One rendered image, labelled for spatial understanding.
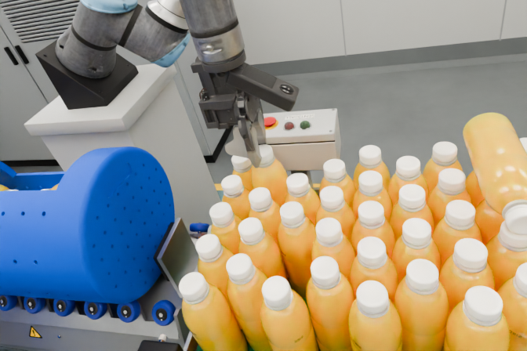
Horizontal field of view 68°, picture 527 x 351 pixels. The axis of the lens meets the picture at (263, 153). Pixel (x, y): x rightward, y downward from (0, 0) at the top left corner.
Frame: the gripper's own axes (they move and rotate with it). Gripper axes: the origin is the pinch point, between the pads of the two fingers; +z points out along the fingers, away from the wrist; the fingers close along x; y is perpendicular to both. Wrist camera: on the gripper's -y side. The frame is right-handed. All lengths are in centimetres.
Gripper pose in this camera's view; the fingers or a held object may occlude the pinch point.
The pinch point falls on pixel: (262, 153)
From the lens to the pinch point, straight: 72.3
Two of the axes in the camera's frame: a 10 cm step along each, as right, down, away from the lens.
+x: -2.0, 6.2, -7.6
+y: -9.6, 0.4, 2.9
